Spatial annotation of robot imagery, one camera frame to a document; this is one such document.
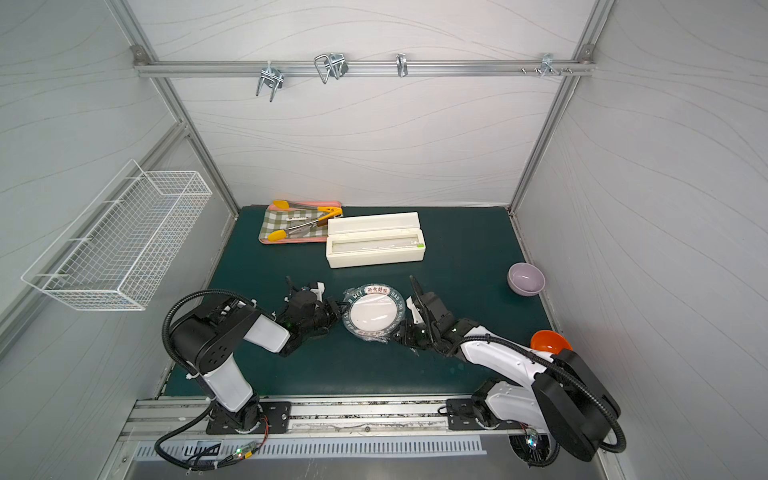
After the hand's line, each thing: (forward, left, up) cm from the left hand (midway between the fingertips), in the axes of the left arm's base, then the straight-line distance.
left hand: (353, 305), depth 91 cm
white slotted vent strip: (-37, +38, -3) cm, 54 cm away
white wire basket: (-1, +52, +30) cm, 60 cm away
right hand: (-10, -13, +2) cm, 17 cm away
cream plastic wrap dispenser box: (+22, -6, +6) cm, 24 cm away
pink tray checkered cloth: (+36, +24, -1) cm, 43 cm away
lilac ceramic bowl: (+11, -56, 0) cm, 58 cm away
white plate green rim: (-2, -7, -1) cm, 7 cm away
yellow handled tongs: (+41, +16, 0) cm, 44 cm away
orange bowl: (-11, -56, +4) cm, 57 cm away
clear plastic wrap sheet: (-2, -7, -1) cm, 7 cm away
